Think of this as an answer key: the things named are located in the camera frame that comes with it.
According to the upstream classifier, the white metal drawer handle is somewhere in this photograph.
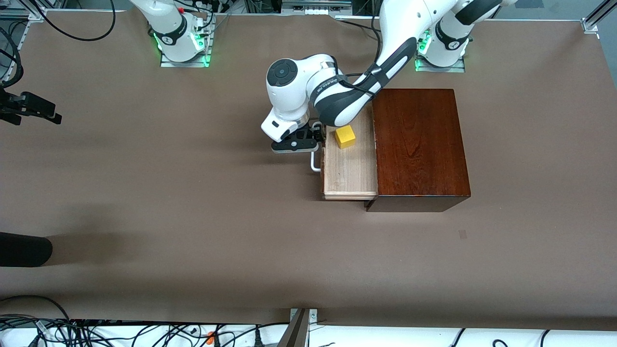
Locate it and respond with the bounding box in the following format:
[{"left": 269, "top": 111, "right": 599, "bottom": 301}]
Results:
[{"left": 310, "top": 121, "right": 324, "bottom": 173}]

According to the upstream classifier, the aluminium frame corner bracket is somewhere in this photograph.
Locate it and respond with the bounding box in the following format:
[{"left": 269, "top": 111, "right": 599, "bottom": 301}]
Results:
[{"left": 580, "top": 0, "right": 617, "bottom": 35}]

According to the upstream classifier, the white power strip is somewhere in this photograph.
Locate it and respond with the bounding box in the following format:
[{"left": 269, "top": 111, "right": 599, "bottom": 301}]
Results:
[{"left": 282, "top": 0, "right": 353, "bottom": 15}]

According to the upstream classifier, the black ribbed cylinder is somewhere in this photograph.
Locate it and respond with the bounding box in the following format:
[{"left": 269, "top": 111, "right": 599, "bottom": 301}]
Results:
[{"left": 0, "top": 231, "right": 53, "bottom": 267}]

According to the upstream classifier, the grey metal beam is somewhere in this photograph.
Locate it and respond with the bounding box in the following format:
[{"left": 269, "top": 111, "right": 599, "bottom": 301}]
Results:
[{"left": 278, "top": 308, "right": 309, "bottom": 347}]

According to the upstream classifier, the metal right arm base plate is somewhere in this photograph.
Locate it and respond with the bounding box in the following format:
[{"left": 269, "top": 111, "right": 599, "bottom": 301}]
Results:
[{"left": 160, "top": 13, "right": 213, "bottom": 68}]

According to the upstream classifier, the light wooden drawer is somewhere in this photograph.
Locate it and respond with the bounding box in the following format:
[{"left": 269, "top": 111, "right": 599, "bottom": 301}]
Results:
[{"left": 320, "top": 104, "right": 379, "bottom": 201}]

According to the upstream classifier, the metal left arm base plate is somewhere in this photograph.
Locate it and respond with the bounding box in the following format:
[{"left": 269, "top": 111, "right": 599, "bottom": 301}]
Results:
[{"left": 415, "top": 52, "right": 467, "bottom": 74}]

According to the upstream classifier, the black arm-mounted cable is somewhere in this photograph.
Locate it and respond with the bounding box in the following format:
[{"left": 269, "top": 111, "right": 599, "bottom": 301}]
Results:
[{"left": 332, "top": 57, "right": 387, "bottom": 97}]

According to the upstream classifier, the dark red wooden cabinet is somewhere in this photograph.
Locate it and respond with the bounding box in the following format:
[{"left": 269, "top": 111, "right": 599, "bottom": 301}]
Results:
[{"left": 365, "top": 88, "right": 472, "bottom": 213}]

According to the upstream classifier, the brown table cover sheet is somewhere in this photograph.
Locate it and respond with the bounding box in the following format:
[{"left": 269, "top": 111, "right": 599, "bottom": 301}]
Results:
[{"left": 0, "top": 10, "right": 617, "bottom": 331}]

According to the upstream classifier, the small metal edge bracket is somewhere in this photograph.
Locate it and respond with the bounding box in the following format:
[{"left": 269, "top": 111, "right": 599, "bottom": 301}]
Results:
[{"left": 289, "top": 308, "right": 319, "bottom": 334}]

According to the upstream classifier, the yellow wooden block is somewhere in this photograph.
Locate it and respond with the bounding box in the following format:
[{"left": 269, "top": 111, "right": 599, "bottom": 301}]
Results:
[{"left": 335, "top": 125, "right": 357, "bottom": 149}]

